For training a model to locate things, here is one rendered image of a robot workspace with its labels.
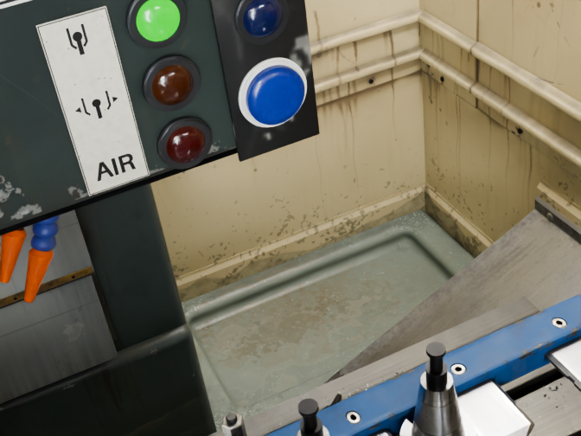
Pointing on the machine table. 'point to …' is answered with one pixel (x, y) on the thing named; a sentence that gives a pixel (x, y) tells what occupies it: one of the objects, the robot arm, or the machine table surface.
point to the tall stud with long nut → (233, 425)
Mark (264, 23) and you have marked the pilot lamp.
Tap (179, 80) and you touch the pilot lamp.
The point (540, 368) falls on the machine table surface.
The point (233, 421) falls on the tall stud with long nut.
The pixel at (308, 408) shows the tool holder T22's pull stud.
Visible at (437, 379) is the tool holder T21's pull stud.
